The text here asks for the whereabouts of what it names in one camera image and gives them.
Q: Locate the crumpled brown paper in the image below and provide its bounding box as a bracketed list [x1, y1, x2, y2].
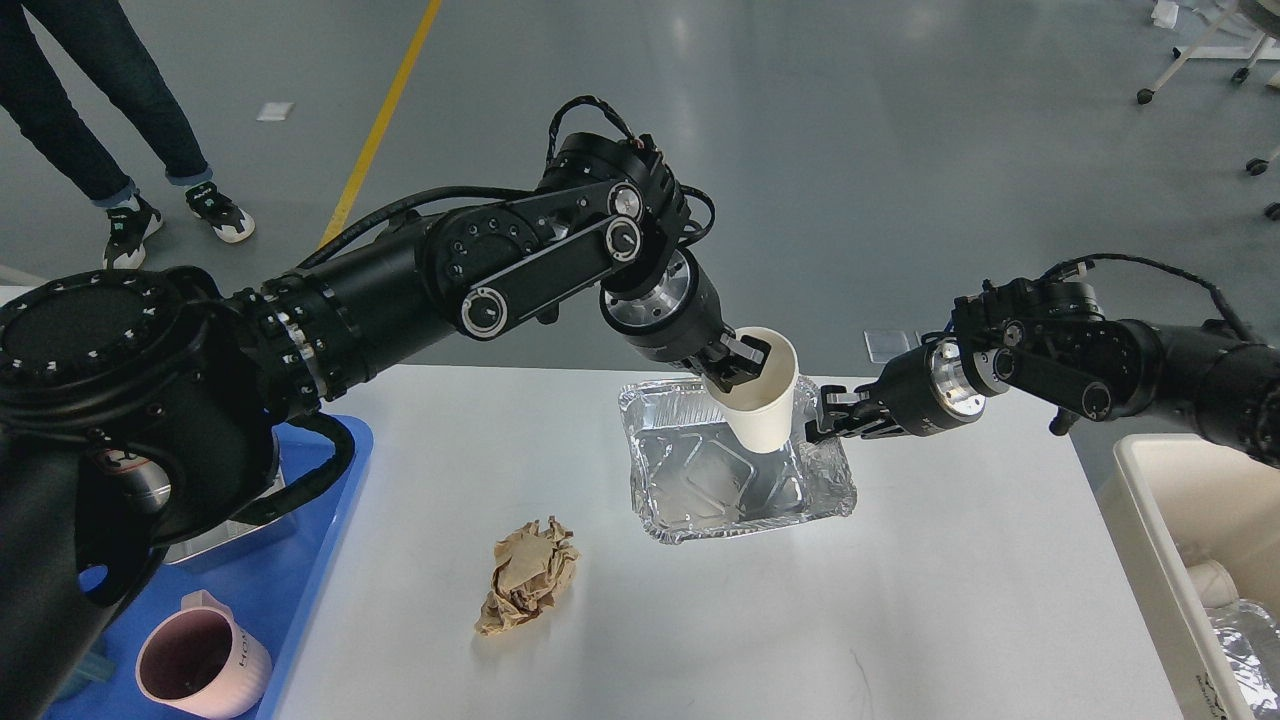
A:
[474, 515, 581, 637]

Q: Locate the teal ceramic mug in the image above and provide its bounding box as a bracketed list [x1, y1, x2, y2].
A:
[54, 650, 116, 702]

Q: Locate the pink plastic mug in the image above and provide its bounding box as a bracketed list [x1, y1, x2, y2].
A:
[134, 589, 273, 719]

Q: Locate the crumpled foil in bin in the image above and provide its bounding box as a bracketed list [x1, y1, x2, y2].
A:
[1207, 598, 1279, 719]

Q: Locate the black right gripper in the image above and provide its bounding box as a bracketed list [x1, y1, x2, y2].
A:
[804, 340, 986, 445]

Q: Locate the cream plastic bin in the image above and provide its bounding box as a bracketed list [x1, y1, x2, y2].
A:
[1096, 434, 1279, 719]

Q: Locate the person in dark jeans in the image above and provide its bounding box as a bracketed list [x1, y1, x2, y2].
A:
[0, 0, 256, 272]

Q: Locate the white paper cup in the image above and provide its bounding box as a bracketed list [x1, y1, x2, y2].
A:
[701, 325, 797, 454]

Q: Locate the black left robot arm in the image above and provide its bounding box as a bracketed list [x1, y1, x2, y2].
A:
[1, 95, 772, 719]

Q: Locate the aluminium foil tray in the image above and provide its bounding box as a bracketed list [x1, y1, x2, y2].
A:
[618, 375, 858, 544]

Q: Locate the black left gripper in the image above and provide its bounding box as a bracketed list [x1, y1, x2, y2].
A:
[600, 250, 772, 393]

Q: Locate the blue plastic tray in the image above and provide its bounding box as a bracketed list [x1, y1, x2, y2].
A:
[44, 415, 374, 719]

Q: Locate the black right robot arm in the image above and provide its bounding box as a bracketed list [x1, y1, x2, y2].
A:
[805, 252, 1279, 468]

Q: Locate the white wheeled frame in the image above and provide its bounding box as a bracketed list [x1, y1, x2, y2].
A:
[1134, 1, 1279, 227]

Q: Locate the stainless steel square tray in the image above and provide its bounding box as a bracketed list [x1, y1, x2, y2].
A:
[163, 515, 297, 573]

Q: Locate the white cup in bin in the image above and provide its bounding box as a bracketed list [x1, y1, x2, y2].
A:
[1187, 559, 1240, 611]

